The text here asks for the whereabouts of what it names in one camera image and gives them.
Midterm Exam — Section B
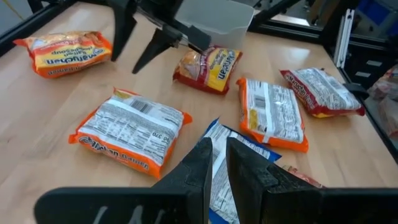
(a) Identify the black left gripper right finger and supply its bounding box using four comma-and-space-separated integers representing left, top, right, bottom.
226, 137, 322, 224

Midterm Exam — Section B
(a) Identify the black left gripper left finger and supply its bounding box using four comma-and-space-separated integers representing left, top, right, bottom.
151, 137, 214, 224

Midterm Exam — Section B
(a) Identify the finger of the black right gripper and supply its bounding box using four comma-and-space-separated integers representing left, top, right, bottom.
107, 0, 138, 62
131, 24, 183, 75

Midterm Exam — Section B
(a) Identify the blue Maruchan noodle packet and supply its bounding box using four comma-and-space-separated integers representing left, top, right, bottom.
201, 118, 282, 224

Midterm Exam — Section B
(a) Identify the red Maruchan noodle packet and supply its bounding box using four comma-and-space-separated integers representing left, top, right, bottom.
281, 164, 326, 189
172, 45, 243, 96
279, 67, 366, 119

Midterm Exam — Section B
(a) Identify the orange Maruchan noodle packet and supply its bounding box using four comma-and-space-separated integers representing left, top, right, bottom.
236, 77, 310, 154
68, 87, 193, 180
12, 30, 113, 79

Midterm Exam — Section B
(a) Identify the white plastic bin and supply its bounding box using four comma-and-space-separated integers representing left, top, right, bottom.
174, 0, 256, 50

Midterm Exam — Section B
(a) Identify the silver aluminium extrusion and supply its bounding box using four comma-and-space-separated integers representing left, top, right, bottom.
333, 8, 355, 68

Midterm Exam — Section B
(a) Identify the spare noodle packet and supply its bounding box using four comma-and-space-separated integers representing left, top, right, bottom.
377, 96, 398, 139
366, 63, 398, 100

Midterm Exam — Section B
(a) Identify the blue storage box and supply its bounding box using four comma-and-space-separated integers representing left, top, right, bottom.
354, 0, 398, 35

